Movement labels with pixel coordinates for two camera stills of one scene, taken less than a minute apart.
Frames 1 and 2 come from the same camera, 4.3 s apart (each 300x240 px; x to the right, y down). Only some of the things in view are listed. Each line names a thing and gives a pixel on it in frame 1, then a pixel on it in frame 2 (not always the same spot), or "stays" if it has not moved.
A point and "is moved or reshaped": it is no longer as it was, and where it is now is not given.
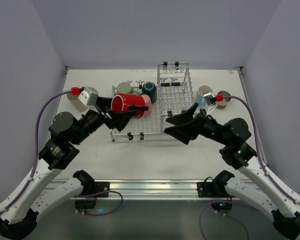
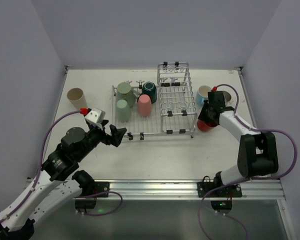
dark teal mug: x=149 y=88 stays
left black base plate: x=101 y=186 stays
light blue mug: x=203 y=90 stays
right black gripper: x=202 y=122 to x=207 y=116
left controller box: x=84 y=204 stays
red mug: x=120 y=101 is moved or reshaped
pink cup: x=148 y=103 stays
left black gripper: x=106 y=115 to x=106 y=136
